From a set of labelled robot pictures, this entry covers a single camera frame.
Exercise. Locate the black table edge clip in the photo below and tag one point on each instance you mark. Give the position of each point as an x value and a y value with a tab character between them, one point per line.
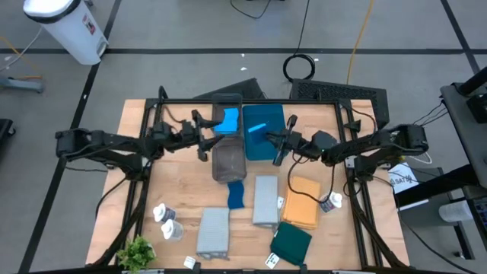
198	268
303	268

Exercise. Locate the light blue sponge cloth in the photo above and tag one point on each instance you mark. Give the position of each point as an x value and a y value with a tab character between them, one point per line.
228	120

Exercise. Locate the grey translucent plastic bin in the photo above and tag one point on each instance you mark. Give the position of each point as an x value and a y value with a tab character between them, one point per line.
227	100
228	163

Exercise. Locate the black mesh panel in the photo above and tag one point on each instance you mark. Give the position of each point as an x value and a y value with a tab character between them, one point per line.
338	95

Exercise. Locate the small green plant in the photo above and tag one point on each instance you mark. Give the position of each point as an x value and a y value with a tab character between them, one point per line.
136	255

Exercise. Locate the black floor object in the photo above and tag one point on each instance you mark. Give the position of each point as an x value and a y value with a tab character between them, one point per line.
5	129

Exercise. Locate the black equipment stand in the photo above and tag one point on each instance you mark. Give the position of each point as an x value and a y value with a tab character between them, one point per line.
437	186

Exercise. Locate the blue plastic bin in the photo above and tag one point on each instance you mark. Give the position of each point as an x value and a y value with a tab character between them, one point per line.
266	114

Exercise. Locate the black device on desk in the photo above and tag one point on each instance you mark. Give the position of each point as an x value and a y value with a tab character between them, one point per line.
477	99

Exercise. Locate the grey stand foot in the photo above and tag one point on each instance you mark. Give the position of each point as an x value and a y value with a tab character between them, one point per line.
23	84

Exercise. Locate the white trash can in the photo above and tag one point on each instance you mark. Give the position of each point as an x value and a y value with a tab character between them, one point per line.
68	30

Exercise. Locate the yellow towel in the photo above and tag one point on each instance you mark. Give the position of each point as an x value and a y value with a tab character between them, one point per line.
301	207

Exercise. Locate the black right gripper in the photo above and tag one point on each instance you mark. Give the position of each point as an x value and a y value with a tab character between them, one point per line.
295	142

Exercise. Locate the white roll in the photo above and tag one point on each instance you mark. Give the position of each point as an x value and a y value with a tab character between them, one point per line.
454	211

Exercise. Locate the grey waffle towel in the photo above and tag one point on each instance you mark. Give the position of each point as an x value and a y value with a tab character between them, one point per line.
265	199
213	232

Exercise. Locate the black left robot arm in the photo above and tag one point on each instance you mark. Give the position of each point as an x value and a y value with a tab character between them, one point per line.
95	142

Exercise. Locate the white-capped clear bottle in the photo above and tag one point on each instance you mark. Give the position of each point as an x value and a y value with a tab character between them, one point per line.
172	230

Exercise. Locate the dark green towel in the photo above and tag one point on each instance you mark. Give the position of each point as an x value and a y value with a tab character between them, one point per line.
291	243

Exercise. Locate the dark blue sponge cloth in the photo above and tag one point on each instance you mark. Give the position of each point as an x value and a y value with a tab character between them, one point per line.
236	195
258	133

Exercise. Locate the white paper towel tag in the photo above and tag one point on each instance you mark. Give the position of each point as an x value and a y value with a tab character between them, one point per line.
281	202
272	260
189	262

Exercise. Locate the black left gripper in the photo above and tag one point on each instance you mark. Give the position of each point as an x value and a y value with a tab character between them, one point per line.
188	133

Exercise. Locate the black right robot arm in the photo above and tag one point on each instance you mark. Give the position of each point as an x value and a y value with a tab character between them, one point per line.
380	146

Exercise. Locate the grey desk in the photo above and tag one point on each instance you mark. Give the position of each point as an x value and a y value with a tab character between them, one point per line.
468	129

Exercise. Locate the black frame clamp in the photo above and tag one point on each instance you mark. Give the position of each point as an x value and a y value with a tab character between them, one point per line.
353	125

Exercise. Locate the white printed paper sheet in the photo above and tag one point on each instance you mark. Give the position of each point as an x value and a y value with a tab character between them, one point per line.
403	179

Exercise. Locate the black metal table frame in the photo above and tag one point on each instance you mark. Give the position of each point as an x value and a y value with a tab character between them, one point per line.
247	101

